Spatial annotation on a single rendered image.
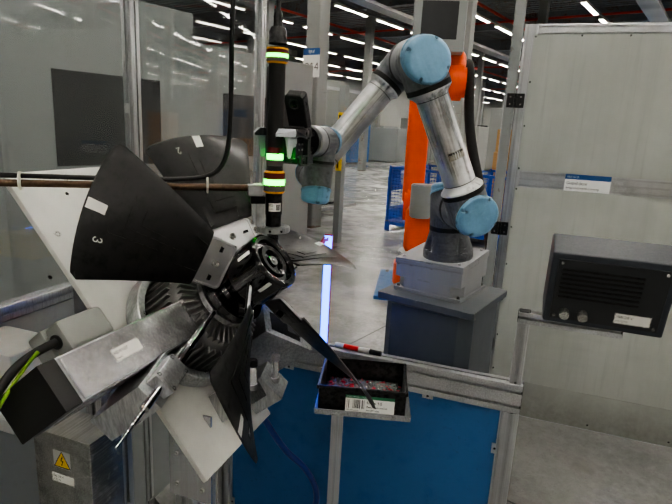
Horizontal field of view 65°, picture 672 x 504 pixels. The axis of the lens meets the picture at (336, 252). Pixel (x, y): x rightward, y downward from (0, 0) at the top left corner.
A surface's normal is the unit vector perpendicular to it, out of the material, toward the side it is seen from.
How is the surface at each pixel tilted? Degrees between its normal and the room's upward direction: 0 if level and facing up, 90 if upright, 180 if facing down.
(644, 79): 91
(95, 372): 50
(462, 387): 90
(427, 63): 85
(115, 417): 102
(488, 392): 90
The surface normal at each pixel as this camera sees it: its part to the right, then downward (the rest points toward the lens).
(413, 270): -0.57, 0.16
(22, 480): 0.94, 0.12
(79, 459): -0.34, 0.20
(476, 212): 0.24, 0.38
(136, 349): 0.75, -0.53
